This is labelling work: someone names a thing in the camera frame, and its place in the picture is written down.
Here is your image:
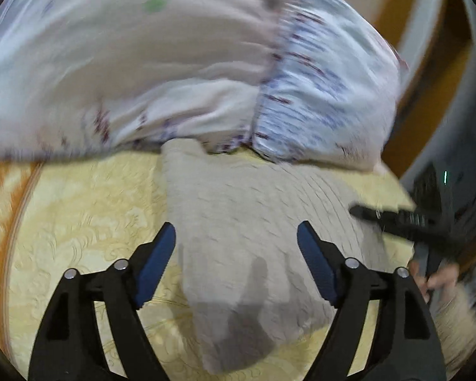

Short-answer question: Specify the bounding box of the yellow patterned bed sheet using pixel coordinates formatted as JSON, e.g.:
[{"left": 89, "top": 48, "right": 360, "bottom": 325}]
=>
[{"left": 0, "top": 149, "right": 417, "bottom": 381}]

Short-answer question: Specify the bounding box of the person's right hand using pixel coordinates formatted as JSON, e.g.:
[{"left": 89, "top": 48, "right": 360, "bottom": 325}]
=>
[{"left": 409, "top": 261, "right": 459, "bottom": 304}]

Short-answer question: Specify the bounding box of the person's right forearm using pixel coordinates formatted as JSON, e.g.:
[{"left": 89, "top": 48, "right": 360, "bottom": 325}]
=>
[{"left": 428, "top": 282, "right": 476, "bottom": 371}]

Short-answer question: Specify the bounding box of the white floral pillow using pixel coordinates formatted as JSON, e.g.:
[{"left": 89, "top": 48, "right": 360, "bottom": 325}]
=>
[{"left": 0, "top": 0, "right": 409, "bottom": 175}]

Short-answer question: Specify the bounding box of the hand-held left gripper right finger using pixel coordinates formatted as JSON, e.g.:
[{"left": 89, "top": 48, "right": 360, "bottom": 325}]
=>
[{"left": 297, "top": 220, "right": 447, "bottom": 381}]

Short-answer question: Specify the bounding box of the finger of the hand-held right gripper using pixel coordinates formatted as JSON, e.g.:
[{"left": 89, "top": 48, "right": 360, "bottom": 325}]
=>
[{"left": 348, "top": 204, "right": 419, "bottom": 243}]

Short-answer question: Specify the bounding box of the beige knit sweater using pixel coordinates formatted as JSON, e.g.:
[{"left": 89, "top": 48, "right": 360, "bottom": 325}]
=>
[{"left": 159, "top": 137, "right": 393, "bottom": 376}]

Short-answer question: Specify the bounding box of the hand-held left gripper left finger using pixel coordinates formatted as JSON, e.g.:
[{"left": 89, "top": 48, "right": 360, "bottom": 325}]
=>
[{"left": 30, "top": 222, "right": 177, "bottom": 381}]

